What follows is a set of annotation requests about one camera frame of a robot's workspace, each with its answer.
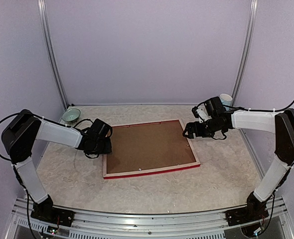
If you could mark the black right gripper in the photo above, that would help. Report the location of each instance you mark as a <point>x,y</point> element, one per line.
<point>190,126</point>

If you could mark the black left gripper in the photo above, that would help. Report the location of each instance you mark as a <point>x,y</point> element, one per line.
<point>107,150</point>

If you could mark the brown frame backing board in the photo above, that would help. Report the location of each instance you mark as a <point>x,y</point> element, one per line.
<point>149,147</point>

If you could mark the red wooden picture frame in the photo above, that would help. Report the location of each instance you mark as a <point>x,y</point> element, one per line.
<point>154,170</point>

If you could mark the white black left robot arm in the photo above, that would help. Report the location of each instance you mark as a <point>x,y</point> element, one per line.
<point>25,128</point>

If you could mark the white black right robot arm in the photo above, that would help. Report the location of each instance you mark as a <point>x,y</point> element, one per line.
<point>280,123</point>

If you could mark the green ceramic bowl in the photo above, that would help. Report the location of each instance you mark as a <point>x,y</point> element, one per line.
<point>71,115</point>

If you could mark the light blue ceramic mug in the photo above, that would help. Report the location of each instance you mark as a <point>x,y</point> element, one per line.
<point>226,99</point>

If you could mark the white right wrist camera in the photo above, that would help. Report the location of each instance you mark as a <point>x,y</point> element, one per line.
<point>200,114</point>

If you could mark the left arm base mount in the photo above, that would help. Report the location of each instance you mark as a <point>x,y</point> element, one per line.
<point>50,214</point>

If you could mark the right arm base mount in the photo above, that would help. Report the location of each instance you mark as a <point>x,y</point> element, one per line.
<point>254,210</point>

